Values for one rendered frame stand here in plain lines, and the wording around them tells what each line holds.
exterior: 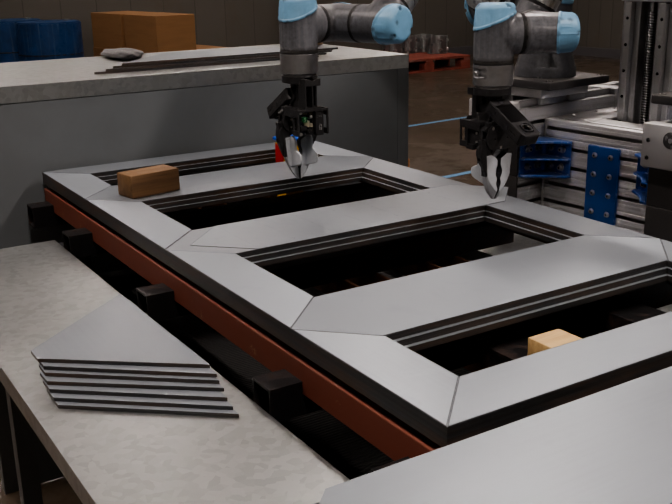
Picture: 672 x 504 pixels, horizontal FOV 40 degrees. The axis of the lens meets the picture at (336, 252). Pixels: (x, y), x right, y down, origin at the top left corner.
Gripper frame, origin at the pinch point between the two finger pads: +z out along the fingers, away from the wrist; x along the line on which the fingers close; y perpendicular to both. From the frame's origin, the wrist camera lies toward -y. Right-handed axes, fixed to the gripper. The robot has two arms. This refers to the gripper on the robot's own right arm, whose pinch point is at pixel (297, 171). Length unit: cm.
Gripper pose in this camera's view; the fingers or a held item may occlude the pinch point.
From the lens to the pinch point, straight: 194.4
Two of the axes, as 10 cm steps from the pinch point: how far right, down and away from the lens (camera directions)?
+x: 8.5, -1.7, 5.0
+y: 5.3, 2.4, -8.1
